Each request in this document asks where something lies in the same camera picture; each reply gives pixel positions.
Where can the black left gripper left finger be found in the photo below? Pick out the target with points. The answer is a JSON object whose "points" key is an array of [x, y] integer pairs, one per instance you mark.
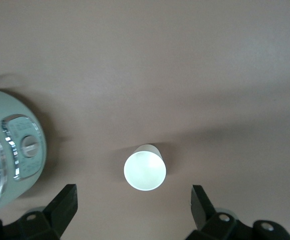
{"points": [[64, 205]]}

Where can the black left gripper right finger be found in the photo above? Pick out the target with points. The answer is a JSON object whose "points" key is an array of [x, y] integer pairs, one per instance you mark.
{"points": [[201, 207]]}

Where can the white plastic cup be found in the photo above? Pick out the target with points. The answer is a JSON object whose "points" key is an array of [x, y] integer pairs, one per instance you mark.
{"points": [[144, 172]]}

